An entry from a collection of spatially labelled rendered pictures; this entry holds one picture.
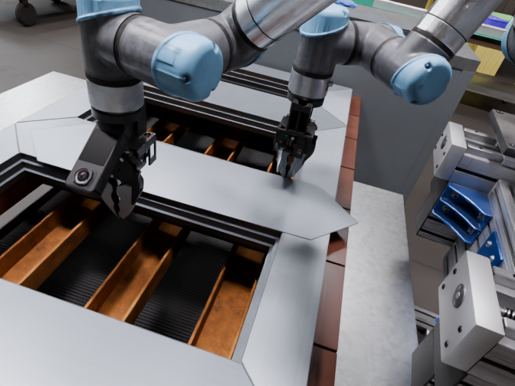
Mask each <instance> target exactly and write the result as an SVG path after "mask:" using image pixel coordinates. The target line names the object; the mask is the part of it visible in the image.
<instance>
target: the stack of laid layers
mask: <svg viewBox="0 0 515 386"><path fill-rule="evenodd" d="M221 78H222V79H226V80H230V81H234V82H237V83H242V84H245V85H248V86H252V87H257V88H260V89H263V90H269V91H272V92H275V93H280V94H283V95H287V93H288V90H289V89H288V84H289V81H285V80H281V79H277V78H274V77H269V76H265V75H262V74H257V73H254V72H250V71H247V70H242V69H236V70H232V71H230V72H227V73H226V74H222V75H221ZM143 92H144V97H145V98H146V103H150V104H153V105H156V106H161V107H164V108H167V109H170V110H175V111H178V112H181V113H186V114H189V115H192V116H197V117H200V118H203V119H208V120H211V121H214V122H217V123H222V124H225V125H228V126H233V127H236V128H239V129H244V130H247V131H250V132H255V133H258V134H261V135H264V136H269V137H272V138H274V136H275V134H276V132H277V126H278V125H279V124H280V122H278V121H274V120H271V119H266V118H263V117H260V116H255V115H252V114H249V113H243V112H241V111H237V110H233V109H229V108H226V107H223V106H218V105H215V104H212V103H207V102H204V101H199V102H191V101H188V100H184V99H183V98H180V97H174V96H170V95H168V94H167V93H164V92H163V91H161V90H159V89H156V88H153V87H148V86H145V85H143ZM97 121H98V120H97V119H95V118H94V117H93V116H92V112H91V109H90V110H88V111H87V112H85V113H83V114H82V115H80V116H79V117H71V118H63V119H46V120H38V121H28V122H19V123H16V124H15V129H16V135H17V140H18V151H19V153H18V154H17V155H15V156H13V157H12V158H10V159H9V160H7V161H6V162H3V163H2V164H1V165H0V194H1V193H2V192H4V191H6V190H7V189H9V188H10V187H11V186H13V185H14V184H16V183H17V182H19V181H21V180H22V179H23V178H24V177H26V176H28V177H30V178H34V179H37V180H39V181H43V182H47V183H49V184H52V185H56V186H59V187H62V188H66V189H69V190H71V189H70V188H68V187H67V186H66V184H65V182H66V180H67V177H68V176H69V174H70V172H71V171H70V170H67V169H64V168H59V167H57V166H53V165H49V164H46V163H43V162H39V161H38V160H37V157H36V154H35V150H34V144H33V141H32V137H31V132H30V131H31V130H33V129H47V128H54V127H62V126H75V125H83V124H90V123H91V124H94V125H96V124H97ZM71 191H72V190H71ZM133 210H135V211H139V212H142V213H144V214H149V215H152V216H154V217H157V218H162V219H164V220H167V221H171V222H174V223H177V224H181V225H183V226H186V227H190V228H193V229H196V230H199V231H203V232H205V233H208V234H213V235H215V236H218V237H222V238H225V239H228V240H232V241H234V242H238V243H240V244H244V245H247V246H249V247H254V248H257V249H259V250H264V251H267V252H268V253H267V257H266V260H265V262H264V266H263V269H262V271H261V275H260V277H259V280H258V282H257V286H256V289H255V291H254V295H253V298H252V301H251V304H250V307H249V310H248V313H247V315H246V318H245V321H244V325H243V327H242V330H241V334H240V336H239V339H238V343H237V345H236V348H235V351H234V354H233V356H232V359H231V360H234V361H237V362H240V363H242V362H241V359H242V356H243V354H244V349H245V346H246V344H247V341H248V337H249V334H250V331H251V327H252V325H253V322H254V317H255V315H256V312H257V310H258V306H259V302H260V300H261V296H262V293H263V291H264V286H265V283H266V281H267V277H268V274H269V271H270V268H271V264H272V262H273V259H274V255H275V252H276V249H277V245H278V242H279V240H280V236H281V233H283V232H281V231H276V230H273V229H270V228H267V227H262V226H260V225H256V224H252V223H249V222H246V221H241V220H238V219H235V218H230V217H228V216H224V215H222V214H217V213H214V212H211V211H206V210H204V209H201V208H196V207H193V206H191V205H187V204H183V203H180V202H177V201H173V200H169V199H167V198H162V197H159V196H156V195H151V194H149V193H145V192H142V193H141V195H140V196H139V197H138V199H137V203H136V205H135V207H134V209H133Z"/></svg>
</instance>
